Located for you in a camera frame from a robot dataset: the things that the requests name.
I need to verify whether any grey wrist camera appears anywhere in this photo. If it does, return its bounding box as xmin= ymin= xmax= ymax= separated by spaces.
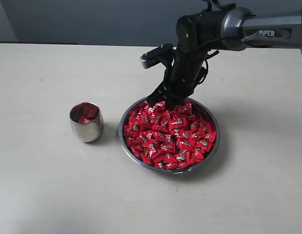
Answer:
xmin=140 ymin=43 xmax=174 ymax=69

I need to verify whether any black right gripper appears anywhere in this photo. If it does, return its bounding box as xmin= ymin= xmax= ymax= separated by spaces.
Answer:
xmin=146 ymin=45 xmax=209 ymax=110

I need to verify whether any stainless steel cup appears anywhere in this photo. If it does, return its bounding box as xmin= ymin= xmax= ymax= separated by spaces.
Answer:
xmin=69 ymin=102 xmax=105 ymax=143

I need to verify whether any stainless steel bowl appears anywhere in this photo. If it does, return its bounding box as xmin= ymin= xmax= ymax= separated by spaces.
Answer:
xmin=119 ymin=98 xmax=220 ymax=174

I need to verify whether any red candy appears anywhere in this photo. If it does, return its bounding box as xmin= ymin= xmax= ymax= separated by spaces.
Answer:
xmin=77 ymin=106 xmax=99 ymax=124

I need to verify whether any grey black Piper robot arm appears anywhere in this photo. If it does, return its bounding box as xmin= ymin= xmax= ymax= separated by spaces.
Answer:
xmin=141 ymin=1 xmax=302 ymax=110

